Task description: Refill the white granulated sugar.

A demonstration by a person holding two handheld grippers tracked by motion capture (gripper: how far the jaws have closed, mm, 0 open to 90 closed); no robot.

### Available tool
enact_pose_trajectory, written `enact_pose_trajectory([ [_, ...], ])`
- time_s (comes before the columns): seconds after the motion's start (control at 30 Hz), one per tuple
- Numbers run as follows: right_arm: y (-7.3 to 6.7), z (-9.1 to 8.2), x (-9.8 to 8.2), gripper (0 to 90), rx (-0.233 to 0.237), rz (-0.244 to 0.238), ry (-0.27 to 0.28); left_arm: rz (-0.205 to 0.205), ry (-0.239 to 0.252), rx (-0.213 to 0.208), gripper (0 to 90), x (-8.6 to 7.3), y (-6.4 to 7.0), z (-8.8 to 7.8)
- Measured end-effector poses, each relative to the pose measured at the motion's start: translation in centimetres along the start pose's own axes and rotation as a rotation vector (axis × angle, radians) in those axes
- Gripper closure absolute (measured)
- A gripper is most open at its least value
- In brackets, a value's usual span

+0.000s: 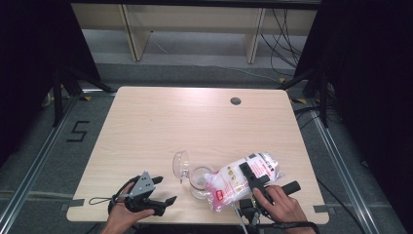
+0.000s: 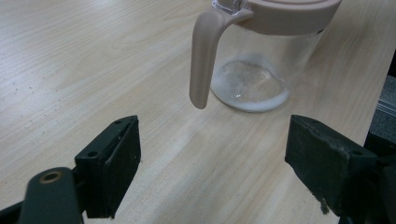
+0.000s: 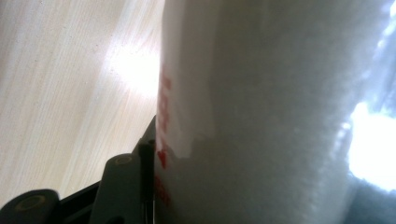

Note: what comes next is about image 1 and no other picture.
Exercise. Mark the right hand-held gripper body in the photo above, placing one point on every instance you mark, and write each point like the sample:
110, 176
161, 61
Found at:
249, 209

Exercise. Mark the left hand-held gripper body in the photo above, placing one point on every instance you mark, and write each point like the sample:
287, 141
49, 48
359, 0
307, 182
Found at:
142, 187

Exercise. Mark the white bag with red label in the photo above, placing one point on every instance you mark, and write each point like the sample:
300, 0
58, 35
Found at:
233, 182

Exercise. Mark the clear jar lid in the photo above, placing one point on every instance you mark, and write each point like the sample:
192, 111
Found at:
180, 164

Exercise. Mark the clear glass jar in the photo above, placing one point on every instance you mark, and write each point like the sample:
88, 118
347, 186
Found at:
198, 185

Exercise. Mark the person's left hand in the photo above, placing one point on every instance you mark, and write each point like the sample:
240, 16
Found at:
121, 214

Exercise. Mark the person's right hand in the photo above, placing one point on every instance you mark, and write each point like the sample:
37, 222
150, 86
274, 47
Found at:
285, 208

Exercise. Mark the grey tape strip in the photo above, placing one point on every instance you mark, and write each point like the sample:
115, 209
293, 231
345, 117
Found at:
74, 203
323, 208

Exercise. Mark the grey table grommet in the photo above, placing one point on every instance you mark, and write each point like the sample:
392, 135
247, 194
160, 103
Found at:
235, 101

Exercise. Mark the yellow black tape piece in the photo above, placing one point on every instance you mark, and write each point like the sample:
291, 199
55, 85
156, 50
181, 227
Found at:
86, 97
299, 101
281, 79

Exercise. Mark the black metal stand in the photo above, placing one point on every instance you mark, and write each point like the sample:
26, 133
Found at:
323, 97
57, 97

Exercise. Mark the black curtain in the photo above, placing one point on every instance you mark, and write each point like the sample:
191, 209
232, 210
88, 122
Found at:
373, 81
29, 65

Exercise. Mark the beige wooden shelf unit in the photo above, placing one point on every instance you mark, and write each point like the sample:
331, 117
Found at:
195, 19

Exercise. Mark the aluminium floor rail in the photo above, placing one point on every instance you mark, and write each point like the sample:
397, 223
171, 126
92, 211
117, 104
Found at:
35, 169
337, 169

